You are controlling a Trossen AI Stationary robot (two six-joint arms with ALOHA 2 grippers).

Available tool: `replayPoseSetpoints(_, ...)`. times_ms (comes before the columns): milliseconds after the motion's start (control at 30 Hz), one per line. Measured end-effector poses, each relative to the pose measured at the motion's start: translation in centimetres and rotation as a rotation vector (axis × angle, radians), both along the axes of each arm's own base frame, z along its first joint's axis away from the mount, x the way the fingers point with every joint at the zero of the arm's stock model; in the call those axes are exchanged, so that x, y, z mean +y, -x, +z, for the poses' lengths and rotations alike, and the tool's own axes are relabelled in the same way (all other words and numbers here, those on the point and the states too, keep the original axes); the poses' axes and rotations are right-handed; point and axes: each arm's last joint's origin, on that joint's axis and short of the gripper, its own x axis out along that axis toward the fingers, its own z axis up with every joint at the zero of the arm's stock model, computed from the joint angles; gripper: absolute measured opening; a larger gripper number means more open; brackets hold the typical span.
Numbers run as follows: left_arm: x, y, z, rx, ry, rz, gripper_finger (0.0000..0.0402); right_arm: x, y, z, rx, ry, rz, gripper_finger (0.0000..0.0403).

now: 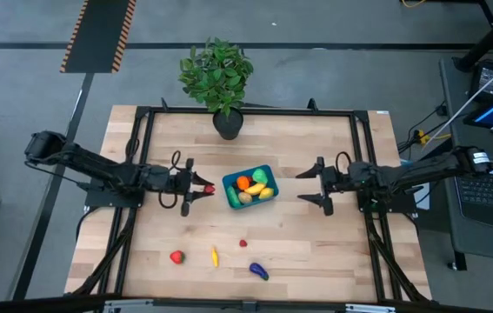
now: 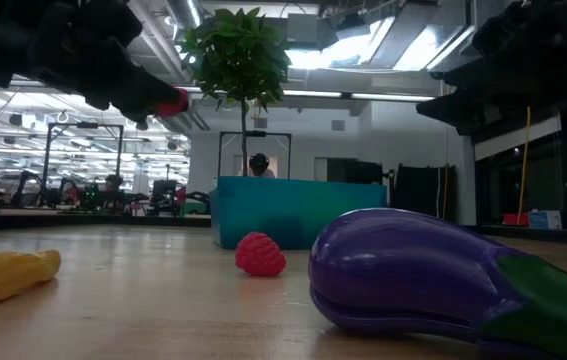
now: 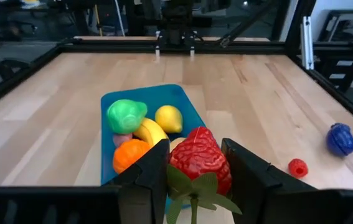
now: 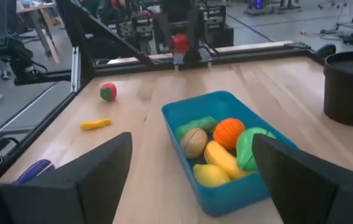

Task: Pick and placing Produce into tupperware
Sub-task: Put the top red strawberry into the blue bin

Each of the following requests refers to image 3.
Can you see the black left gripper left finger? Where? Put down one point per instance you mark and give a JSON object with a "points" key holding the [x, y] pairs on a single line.
{"points": [[145, 193]]}

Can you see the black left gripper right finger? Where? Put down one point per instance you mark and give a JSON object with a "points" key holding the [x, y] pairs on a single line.
{"points": [[257, 193]]}

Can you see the orange fruit toy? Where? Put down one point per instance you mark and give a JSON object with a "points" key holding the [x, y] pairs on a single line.
{"points": [[128, 155]]}

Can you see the small red raspberry toy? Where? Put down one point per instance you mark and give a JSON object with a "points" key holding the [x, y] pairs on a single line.
{"points": [[298, 168]]}

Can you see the brown potato toy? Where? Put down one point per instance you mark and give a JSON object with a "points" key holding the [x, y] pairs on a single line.
{"points": [[176, 143]]}

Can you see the small pink red fruit toy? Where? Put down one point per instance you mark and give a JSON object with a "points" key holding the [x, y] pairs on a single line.
{"points": [[120, 140]]}

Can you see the yellow banana toy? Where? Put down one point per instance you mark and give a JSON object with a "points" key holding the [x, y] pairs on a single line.
{"points": [[149, 132]]}

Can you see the red strawberry green leaves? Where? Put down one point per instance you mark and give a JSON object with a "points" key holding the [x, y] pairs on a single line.
{"points": [[201, 155]]}

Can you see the yellow lemon toy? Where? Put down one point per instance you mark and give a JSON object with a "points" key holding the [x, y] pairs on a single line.
{"points": [[168, 119]]}

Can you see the green bell pepper toy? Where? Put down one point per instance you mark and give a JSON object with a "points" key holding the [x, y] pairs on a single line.
{"points": [[126, 116]]}

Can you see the purple eggplant toy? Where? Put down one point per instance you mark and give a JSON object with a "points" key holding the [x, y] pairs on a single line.
{"points": [[339, 140]]}

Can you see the blue plastic tupperware container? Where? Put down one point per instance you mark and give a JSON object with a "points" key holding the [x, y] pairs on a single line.
{"points": [[163, 95]]}

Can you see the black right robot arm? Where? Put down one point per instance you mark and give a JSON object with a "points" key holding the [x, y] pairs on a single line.
{"points": [[176, 31]]}

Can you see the silver aluminium profile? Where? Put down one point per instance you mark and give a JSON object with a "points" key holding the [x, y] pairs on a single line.
{"points": [[307, 43]]}

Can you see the white rod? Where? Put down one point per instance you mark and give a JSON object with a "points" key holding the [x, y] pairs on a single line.
{"points": [[119, 18]]}

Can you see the black aluminium table frame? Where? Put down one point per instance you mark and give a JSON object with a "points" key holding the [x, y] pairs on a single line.
{"points": [[101, 48]]}

